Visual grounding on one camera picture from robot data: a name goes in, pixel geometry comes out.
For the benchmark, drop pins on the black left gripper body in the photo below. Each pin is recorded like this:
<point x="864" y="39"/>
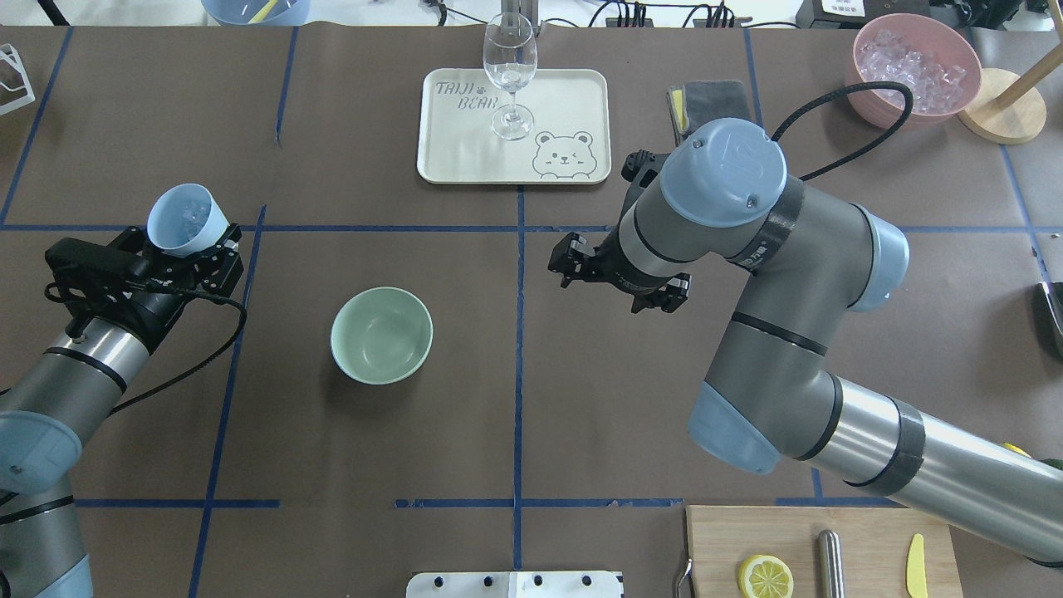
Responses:
<point x="155" y="308"/>

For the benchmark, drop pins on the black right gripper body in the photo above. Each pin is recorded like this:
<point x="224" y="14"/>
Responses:
<point x="624" y="275"/>

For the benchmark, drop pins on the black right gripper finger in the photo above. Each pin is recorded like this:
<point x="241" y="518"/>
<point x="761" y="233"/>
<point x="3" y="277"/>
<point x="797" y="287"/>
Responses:
<point x="574" y="259"/>

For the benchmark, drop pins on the light blue plastic cup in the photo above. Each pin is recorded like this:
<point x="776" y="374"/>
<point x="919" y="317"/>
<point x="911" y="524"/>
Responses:
<point x="166" y="233"/>

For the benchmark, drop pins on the clear ice cubes pile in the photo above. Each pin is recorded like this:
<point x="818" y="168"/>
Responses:
<point x="193" y="214"/>

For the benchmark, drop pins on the green ceramic bowl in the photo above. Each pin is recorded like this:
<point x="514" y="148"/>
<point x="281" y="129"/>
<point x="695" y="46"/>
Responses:
<point x="381" y="336"/>

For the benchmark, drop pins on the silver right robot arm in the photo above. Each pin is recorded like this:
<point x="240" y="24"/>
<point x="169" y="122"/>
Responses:
<point x="811" y="258"/>

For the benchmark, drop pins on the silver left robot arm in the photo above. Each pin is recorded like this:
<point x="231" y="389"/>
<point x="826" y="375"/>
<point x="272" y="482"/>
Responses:
<point x="47" y="419"/>

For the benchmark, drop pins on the pink bowl of ice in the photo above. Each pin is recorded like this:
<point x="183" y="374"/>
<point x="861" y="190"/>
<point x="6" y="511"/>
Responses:
<point x="940" y="68"/>

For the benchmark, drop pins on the shiny metal ice scoop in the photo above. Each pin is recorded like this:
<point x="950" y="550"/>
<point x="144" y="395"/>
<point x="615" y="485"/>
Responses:
<point x="1047" y="306"/>

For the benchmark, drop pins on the folded grey cloth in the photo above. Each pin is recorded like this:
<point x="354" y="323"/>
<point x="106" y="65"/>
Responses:
<point x="695" y="103"/>

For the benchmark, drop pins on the clear wine glass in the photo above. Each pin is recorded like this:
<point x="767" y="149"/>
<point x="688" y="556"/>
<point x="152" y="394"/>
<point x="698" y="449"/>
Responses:
<point x="510" y="61"/>

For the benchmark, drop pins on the large blue basin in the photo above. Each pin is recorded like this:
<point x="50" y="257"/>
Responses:
<point x="258" y="13"/>

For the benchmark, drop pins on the halved lemon slice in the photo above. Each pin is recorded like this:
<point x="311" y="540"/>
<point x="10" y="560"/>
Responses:
<point x="763" y="575"/>

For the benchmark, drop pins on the wooden cup stand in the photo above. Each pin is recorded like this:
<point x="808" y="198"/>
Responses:
<point x="1008" y="108"/>

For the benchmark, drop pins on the yellow plastic knife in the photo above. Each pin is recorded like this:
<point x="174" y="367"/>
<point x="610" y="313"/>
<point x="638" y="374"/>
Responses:
<point x="915" y="572"/>

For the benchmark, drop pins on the yellow lemon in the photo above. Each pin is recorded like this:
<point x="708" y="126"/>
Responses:
<point x="1016" y="449"/>

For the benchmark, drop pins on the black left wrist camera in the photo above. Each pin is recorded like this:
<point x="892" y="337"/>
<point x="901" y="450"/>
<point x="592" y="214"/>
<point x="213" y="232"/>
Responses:
<point x="92" y="274"/>

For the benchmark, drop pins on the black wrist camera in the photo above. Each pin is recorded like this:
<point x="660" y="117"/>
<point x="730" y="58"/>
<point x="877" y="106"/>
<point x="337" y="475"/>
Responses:
<point x="92" y="274"/>
<point x="639" y="169"/>

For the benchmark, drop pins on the white wire rack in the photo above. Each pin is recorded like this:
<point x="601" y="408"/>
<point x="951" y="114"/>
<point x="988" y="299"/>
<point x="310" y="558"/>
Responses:
<point x="16" y="87"/>

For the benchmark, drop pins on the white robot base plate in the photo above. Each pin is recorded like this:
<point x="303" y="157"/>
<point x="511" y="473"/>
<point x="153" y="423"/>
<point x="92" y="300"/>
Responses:
<point x="595" y="583"/>

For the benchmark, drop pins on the steel knife handle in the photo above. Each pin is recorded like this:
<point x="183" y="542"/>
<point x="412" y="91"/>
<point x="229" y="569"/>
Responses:
<point x="831" y="575"/>

